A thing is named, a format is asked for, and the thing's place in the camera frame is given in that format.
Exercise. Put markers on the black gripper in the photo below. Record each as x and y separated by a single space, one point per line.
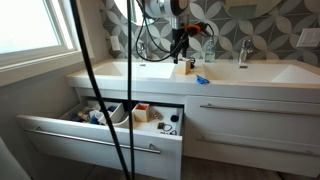
179 40

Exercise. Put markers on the blue and black drawer clutter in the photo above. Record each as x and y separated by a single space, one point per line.
117 115

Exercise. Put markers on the white vanity drawer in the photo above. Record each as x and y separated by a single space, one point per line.
100 150
253 123
253 160

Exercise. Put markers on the white double vanity cabinet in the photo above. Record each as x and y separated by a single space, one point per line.
186 82

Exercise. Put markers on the clear glass bottle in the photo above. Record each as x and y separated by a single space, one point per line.
209 53

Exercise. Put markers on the small blue item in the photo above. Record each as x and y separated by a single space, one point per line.
201 80

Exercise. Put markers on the white rectangular sink basin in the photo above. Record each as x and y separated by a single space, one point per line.
150 70
246 72

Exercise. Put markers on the chrome sink faucet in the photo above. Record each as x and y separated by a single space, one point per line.
244 51
142 50

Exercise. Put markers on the black round puck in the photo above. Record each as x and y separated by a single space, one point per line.
174 118

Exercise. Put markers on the brown hair claw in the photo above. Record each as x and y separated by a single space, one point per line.
156 115

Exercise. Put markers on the black tool bundle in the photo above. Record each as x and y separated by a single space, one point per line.
171 132

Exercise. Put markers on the blue cloth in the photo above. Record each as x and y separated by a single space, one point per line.
111 108

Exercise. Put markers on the white curved organizer bin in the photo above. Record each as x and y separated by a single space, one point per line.
121 123

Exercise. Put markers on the white cloth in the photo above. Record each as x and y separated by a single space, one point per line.
96 115

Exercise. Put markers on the teal small item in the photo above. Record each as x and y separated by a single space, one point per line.
93 121

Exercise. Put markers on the dark blue pouch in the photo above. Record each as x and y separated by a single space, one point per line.
75 117

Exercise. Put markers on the round wall mirror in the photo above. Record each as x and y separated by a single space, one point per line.
253 6
136 15

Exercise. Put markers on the white wall outlet plate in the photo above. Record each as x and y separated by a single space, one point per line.
115 43
308 37

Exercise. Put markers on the white window frame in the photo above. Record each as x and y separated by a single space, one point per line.
30 26

